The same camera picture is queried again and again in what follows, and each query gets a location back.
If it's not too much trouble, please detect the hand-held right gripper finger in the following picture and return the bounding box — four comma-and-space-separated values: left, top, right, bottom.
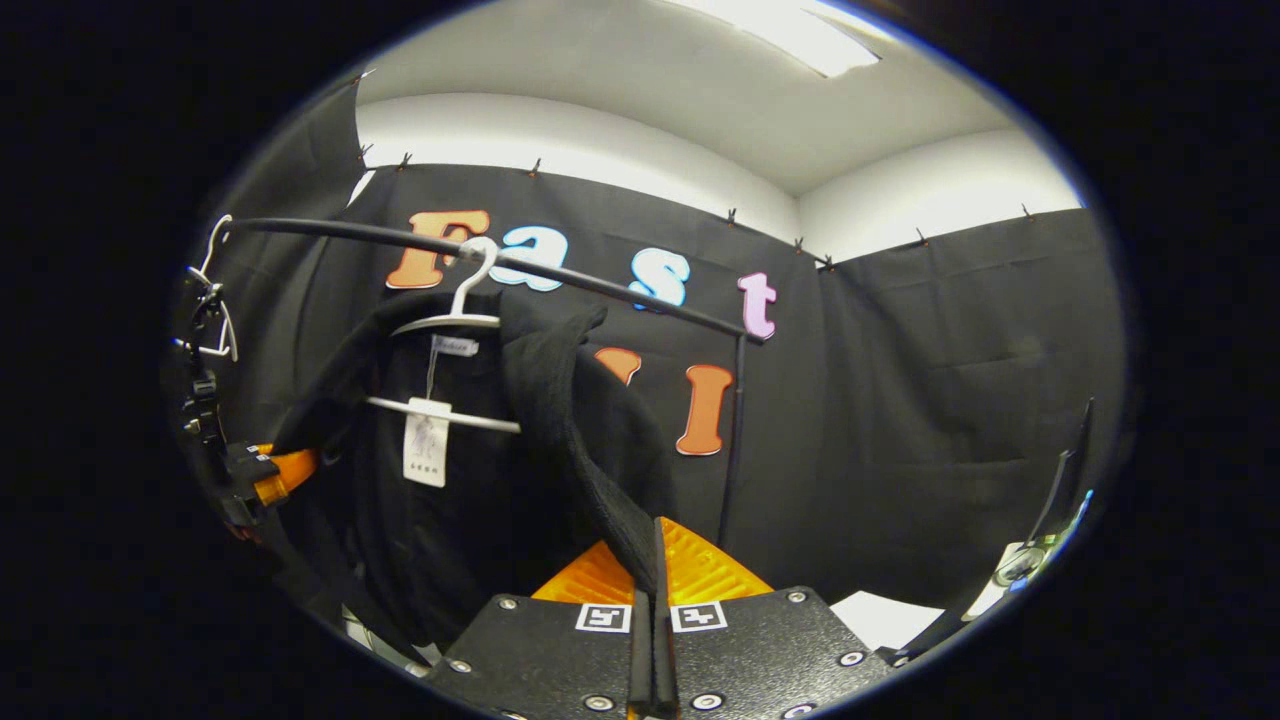
423, 538, 657, 720
653, 515, 893, 720

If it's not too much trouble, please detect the black jacket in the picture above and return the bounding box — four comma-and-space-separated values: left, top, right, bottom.
270, 288, 681, 651

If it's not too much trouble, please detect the white jacket hanger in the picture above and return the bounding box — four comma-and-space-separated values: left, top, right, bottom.
365, 236, 523, 436

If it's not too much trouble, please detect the white paper garment tag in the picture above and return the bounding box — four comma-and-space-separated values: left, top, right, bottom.
402, 398, 453, 489

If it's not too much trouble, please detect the small white device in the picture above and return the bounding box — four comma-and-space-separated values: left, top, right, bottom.
965, 490, 1093, 621

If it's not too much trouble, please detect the black backdrop cloth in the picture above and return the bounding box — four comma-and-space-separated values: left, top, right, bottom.
175, 75, 1129, 641

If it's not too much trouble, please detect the long ceiling light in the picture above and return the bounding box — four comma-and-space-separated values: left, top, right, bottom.
670, 0, 883, 79

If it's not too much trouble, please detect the white wire hanger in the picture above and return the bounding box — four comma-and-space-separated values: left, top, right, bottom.
178, 214, 241, 363

